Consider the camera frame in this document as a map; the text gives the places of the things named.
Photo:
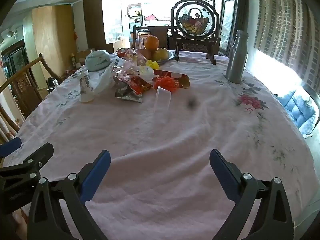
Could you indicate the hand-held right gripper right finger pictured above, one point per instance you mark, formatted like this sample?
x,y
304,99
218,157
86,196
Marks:
x,y
222,172

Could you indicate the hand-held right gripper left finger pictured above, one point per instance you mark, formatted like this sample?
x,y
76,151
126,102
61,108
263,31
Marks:
x,y
96,172

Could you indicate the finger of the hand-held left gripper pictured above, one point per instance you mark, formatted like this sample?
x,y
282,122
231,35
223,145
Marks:
x,y
10,147
37,155

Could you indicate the red snack bag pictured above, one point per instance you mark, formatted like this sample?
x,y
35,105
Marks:
x,y
132,90

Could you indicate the red and white cardboard carton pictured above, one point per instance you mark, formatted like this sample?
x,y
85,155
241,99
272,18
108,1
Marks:
x,y
172,74

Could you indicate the yellow foam fruit net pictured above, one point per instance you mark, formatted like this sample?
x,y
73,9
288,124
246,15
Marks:
x,y
153,64

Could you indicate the white floral curtain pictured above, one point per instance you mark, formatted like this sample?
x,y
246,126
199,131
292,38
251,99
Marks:
x,y
5,130

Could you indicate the wooden armchair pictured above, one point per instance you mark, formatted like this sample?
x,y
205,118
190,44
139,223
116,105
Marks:
x,y
25,85

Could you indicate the pink floral tablecloth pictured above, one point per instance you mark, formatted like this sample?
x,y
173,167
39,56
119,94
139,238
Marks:
x,y
160,140

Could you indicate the black kettle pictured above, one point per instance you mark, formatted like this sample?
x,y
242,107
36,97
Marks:
x,y
52,82

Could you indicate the white plastic bag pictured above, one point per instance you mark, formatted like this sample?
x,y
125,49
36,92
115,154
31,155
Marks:
x,y
107,77

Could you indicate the blue cushioned chair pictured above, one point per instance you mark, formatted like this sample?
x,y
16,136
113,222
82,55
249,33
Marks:
x,y
297,110

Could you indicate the orange foam fruit net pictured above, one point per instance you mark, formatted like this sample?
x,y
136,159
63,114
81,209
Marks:
x,y
166,83

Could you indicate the celadon lidded jar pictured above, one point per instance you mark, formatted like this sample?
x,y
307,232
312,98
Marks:
x,y
97,60

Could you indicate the silver metal bottle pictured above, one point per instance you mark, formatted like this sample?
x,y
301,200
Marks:
x,y
236,60

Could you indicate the clear plastic snack bag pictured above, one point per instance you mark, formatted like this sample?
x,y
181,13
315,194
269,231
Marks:
x,y
132,63

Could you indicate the small red snack packet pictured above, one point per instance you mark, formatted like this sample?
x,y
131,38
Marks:
x,y
122,52

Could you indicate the white fruit plate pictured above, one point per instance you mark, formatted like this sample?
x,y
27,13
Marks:
x,y
171,55

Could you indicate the red apple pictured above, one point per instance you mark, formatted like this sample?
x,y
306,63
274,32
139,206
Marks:
x,y
144,54

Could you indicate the yellow pear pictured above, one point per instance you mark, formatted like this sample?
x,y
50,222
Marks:
x,y
161,53

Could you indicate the orange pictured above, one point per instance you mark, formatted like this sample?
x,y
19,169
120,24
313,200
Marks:
x,y
151,42

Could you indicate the tall wooden cabinet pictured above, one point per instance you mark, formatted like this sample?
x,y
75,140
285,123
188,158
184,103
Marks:
x,y
100,17

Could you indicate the dark wooden dining chair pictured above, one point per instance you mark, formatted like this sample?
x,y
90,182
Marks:
x,y
160,35

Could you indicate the round embroidered screen on stand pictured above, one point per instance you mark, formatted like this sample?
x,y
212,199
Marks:
x,y
195,20

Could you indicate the dark carved display cabinet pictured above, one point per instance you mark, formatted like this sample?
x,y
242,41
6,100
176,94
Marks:
x,y
233,17

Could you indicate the brick pattern curtain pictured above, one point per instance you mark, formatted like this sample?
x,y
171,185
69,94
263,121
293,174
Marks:
x,y
282,25

